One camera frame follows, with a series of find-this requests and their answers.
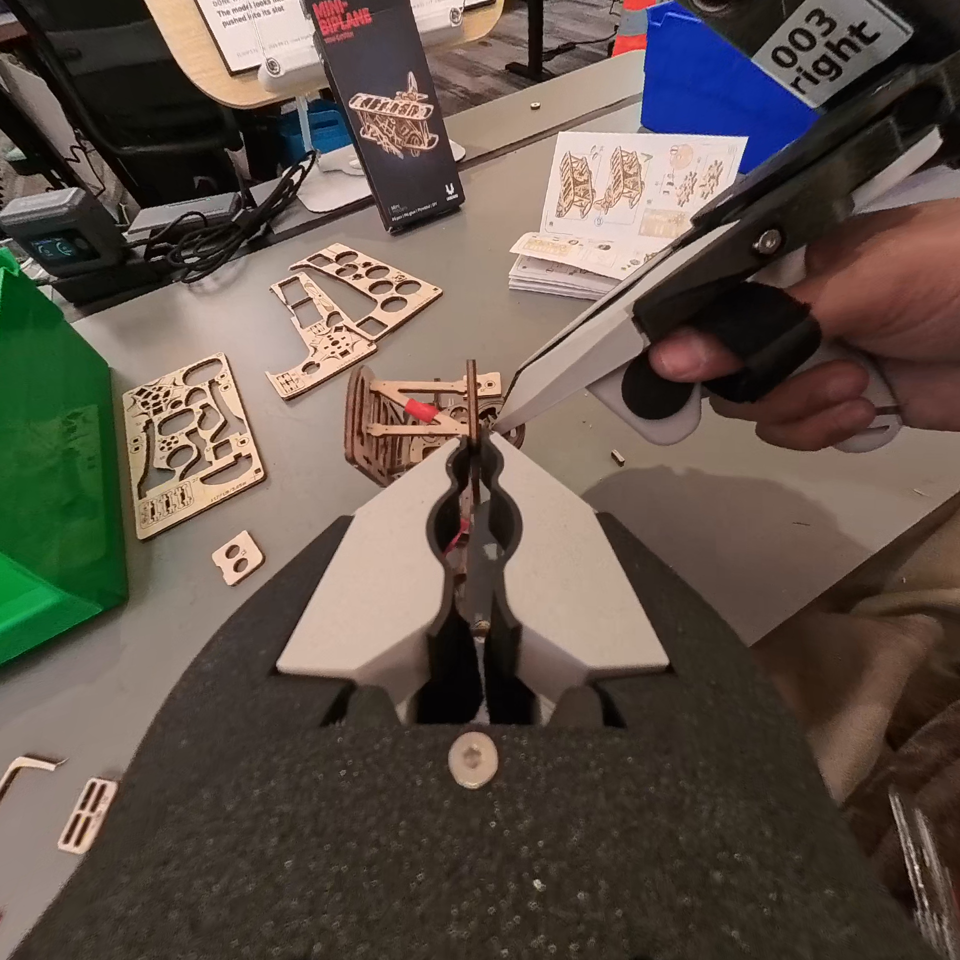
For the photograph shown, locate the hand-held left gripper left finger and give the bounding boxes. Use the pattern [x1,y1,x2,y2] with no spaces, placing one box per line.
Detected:
[276,437,475,723]

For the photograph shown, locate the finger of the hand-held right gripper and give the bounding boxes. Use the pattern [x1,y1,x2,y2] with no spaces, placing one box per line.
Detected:
[497,281,657,440]

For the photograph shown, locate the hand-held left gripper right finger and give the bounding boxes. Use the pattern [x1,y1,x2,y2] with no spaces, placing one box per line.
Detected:
[474,433,672,723]

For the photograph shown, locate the wooden biplane model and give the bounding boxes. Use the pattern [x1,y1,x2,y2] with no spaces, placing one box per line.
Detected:
[343,358,530,635]

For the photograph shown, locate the grey desk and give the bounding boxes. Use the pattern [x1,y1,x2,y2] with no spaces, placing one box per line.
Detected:
[0,46,960,901]

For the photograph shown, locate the person's right hand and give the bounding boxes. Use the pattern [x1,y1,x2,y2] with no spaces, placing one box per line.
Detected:
[647,196,960,454]

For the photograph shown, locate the instruction booklet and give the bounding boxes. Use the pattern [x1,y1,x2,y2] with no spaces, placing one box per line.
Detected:
[508,131,751,297]

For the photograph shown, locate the small square wooden offcut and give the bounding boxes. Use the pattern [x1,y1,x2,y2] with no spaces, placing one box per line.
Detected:
[211,529,265,588]

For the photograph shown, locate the blue plastic bin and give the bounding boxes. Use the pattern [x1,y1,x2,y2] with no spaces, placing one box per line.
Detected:
[639,0,822,155]

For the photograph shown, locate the wooden sheet with irregular holes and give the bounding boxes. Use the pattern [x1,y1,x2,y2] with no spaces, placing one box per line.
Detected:
[122,352,267,541]

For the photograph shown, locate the wooden sheet with oval holes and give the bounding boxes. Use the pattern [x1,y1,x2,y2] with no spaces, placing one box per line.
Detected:
[266,241,444,402]

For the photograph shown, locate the orange striped cone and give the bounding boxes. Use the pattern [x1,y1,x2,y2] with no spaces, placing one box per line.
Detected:
[613,0,652,60]

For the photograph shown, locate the white board stand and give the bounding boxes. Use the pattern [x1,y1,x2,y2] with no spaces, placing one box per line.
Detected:
[257,56,393,216]

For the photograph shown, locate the khaki trousers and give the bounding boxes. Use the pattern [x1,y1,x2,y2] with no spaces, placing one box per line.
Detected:
[750,510,960,804]

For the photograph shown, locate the black biplane product box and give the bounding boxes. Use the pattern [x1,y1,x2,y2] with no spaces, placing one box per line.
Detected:
[303,0,466,236]

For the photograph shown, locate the green plastic bin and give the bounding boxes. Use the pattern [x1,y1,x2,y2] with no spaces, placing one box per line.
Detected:
[0,247,130,669]

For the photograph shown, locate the slotted wooden offcut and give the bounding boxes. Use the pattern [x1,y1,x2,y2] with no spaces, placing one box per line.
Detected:
[58,778,120,855]

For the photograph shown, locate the grey power bank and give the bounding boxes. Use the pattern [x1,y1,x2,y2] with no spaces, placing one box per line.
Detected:
[0,187,126,275]

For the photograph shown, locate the instruction board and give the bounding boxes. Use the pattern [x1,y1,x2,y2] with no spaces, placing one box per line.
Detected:
[142,0,505,108]

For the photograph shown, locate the pale wooden frame offcut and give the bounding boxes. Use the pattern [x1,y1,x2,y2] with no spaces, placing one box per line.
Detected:
[0,753,69,802]

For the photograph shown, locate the black cables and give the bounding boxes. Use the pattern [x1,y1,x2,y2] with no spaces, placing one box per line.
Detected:
[142,150,320,286]

